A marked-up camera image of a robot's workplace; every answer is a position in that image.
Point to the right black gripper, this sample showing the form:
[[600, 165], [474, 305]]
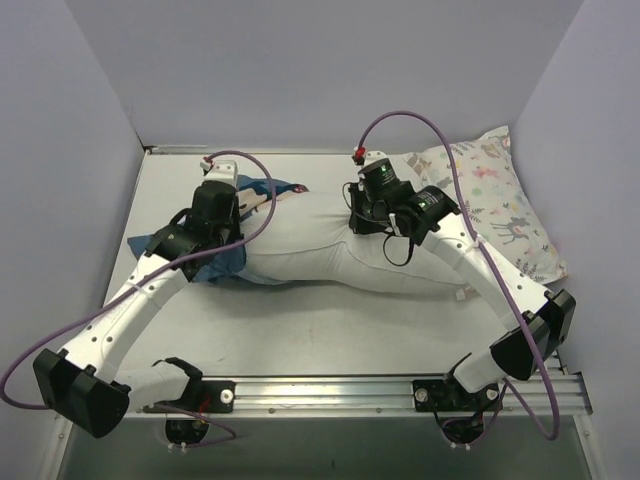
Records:
[[358, 215]]

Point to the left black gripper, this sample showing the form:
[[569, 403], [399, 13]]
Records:
[[232, 220]]

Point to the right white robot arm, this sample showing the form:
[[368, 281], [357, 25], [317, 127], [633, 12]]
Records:
[[536, 319]]

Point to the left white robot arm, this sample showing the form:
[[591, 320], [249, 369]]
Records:
[[164, 268]]

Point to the white floral deer pillow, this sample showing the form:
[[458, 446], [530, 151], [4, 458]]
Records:
[[496, 202]]

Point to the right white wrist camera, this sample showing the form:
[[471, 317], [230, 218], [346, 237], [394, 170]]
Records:
[[362, 156]]

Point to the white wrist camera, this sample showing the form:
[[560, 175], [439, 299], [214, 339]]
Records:
[[362, 156], [222, 171]]

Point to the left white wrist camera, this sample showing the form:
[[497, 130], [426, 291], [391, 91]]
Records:
[[222, 171]]

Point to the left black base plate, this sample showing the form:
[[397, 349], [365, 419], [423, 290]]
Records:
[[215, 395]]

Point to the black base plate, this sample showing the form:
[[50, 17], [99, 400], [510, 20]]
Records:
[[215, 395], [447, 396]]

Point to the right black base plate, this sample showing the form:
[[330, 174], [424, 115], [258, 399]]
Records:
[[447, 396]]

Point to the aluminium front rail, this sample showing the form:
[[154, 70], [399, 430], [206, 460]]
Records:
[[320, 397]]

